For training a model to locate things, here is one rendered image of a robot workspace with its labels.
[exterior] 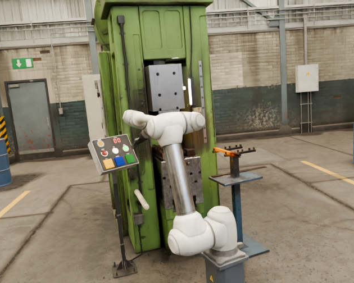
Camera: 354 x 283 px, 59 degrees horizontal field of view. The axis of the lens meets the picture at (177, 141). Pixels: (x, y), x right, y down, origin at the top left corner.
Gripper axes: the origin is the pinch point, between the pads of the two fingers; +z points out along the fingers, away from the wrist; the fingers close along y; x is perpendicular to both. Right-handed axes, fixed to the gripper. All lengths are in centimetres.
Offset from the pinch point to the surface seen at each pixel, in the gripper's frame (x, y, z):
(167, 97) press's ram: 33, 44, -13
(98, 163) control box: -2.9, -27.0, 14.7
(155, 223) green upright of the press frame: -60, 32, 65
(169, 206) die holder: -53, 33, 35
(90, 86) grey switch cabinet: 320, 234, 414
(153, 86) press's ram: 45, 33, -14
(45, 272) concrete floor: -60, -60, 121
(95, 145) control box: 11.2, -24.7, 13.2
